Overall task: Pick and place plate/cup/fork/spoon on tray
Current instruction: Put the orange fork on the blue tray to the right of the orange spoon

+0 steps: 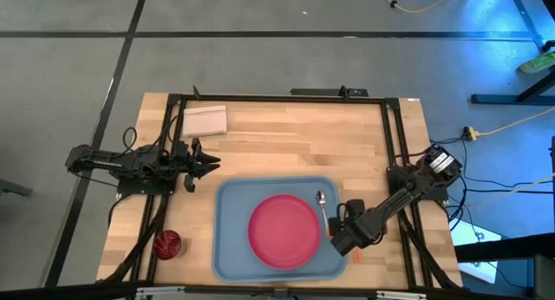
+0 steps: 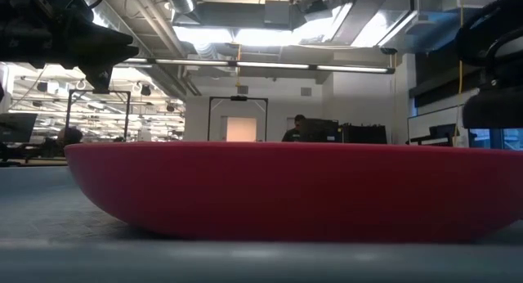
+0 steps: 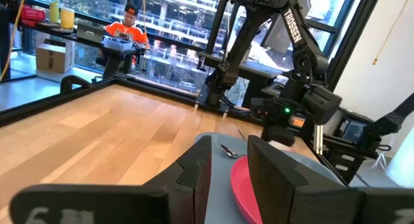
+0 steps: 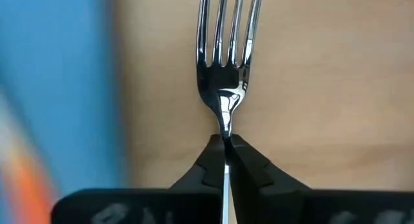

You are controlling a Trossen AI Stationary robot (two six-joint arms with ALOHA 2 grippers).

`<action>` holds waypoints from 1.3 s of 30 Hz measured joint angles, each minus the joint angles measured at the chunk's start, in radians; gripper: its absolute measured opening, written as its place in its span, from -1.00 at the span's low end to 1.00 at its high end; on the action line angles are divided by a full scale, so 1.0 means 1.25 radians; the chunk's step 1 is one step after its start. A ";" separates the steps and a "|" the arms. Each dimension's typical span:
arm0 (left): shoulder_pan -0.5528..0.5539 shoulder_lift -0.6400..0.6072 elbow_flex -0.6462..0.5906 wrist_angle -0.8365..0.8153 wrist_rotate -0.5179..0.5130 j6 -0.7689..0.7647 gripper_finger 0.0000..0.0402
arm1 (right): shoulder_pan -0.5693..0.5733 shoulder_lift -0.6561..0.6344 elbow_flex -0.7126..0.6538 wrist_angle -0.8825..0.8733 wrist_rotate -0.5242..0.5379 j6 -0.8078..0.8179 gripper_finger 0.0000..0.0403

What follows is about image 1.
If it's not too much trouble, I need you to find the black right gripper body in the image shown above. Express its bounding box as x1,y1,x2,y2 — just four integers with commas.
327,199,388,258

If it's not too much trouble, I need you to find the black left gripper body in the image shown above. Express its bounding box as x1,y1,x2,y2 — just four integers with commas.
166,136,205,193

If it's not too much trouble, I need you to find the orange-handled metal spoon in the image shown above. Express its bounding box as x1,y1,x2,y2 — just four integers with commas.
315,190,333,238

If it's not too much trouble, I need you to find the pink round plate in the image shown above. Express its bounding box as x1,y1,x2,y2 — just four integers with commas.
247,193,323,271

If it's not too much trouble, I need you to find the red ribbed cup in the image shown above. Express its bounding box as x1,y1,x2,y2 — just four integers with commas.
152,229,184,262

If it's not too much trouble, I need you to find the blue plastic tray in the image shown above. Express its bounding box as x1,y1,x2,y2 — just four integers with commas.
211,175,349,285

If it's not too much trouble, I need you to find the beige folded cloth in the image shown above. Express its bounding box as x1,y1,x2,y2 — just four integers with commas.
181,104,229,139

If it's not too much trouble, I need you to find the white paper sheet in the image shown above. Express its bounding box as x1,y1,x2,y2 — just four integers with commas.
450,219,503,284

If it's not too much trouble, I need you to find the black bar device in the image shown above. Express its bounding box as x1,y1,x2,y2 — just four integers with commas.
290,88,370,98

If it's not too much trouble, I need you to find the person's green shoe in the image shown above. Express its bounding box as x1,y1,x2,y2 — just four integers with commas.
518,51,555,75

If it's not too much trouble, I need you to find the silver bracket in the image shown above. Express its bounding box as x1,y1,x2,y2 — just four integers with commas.
375,290,428,300
135,285,186,300

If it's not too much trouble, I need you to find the black aluminium table frame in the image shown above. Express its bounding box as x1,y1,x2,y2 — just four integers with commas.
97,85,463,293

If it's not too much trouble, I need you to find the black cable bundle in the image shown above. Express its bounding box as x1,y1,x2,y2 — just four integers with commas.
428,134,555,234

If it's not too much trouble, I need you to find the yellow extension cable with plug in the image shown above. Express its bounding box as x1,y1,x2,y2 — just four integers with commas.
461,107,555,142

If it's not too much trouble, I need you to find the black table leg frame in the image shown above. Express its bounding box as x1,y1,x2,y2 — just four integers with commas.
470,0,555,107

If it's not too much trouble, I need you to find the yellow floor cable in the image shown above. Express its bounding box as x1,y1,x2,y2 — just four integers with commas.
370,0,459,15

